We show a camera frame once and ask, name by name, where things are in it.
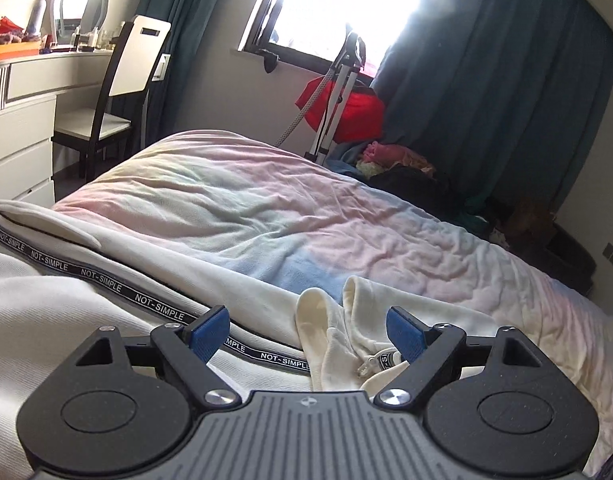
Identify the dark framed window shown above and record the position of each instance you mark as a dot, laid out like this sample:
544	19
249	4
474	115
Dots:
310	33

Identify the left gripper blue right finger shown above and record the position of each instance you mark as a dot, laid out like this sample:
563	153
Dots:
431	356

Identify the teal curtain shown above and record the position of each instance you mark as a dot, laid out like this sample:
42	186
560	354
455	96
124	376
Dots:
504	97
189	20

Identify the red garment on stand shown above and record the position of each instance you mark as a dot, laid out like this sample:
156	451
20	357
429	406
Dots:
362	118

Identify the white black chair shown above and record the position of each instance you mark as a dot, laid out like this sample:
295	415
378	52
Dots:
118	111

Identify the black sofa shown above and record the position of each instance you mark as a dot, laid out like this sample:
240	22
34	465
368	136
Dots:
562	257

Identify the orange box on desk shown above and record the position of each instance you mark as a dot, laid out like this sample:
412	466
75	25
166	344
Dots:
19	50

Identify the cream white zip hoodie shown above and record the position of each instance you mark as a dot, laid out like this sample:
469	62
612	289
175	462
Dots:
61	278

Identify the white drawer desk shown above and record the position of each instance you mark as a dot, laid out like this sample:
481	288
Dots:
29	89

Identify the teal right curtain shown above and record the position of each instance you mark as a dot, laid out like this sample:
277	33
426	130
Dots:
504	97

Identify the teal left curtain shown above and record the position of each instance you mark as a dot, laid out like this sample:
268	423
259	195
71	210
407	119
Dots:
189	20

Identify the brown paper bag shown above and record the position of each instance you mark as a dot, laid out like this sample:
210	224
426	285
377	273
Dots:
530	221

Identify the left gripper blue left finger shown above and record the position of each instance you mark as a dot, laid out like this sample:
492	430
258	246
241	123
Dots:
185	352

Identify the pastel tie-dye bed sheet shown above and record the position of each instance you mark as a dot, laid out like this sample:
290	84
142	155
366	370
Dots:
349	253

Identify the pile of coloured clothes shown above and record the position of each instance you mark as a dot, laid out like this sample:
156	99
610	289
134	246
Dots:
405	174

